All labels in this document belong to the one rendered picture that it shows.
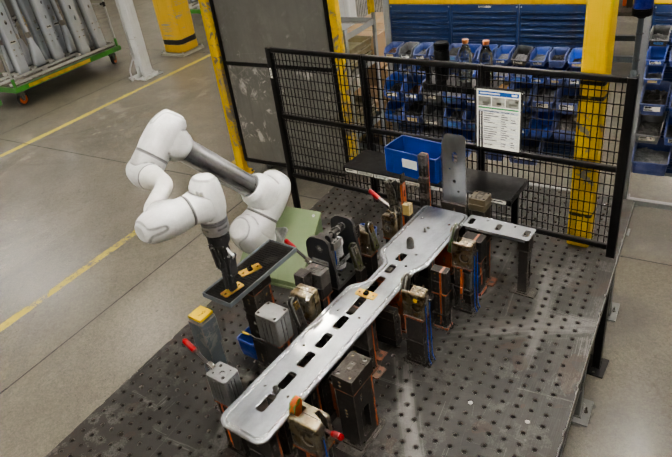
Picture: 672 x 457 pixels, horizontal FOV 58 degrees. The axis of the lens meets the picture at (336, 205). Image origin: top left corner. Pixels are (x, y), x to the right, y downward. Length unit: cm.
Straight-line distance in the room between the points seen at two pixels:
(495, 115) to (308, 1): 207
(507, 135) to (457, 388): 117
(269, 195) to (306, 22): 209
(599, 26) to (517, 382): 139
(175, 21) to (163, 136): 746
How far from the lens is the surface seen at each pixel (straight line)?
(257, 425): 192
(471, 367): 241
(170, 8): 979
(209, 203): 191
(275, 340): 213
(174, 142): 243
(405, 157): 292
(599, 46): 265
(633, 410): 332
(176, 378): 262
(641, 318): 381
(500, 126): 285
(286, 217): 293
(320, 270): 230
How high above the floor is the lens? 243
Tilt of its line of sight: 30 degrees down
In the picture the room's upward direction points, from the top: 8 degrees counter-clockwise
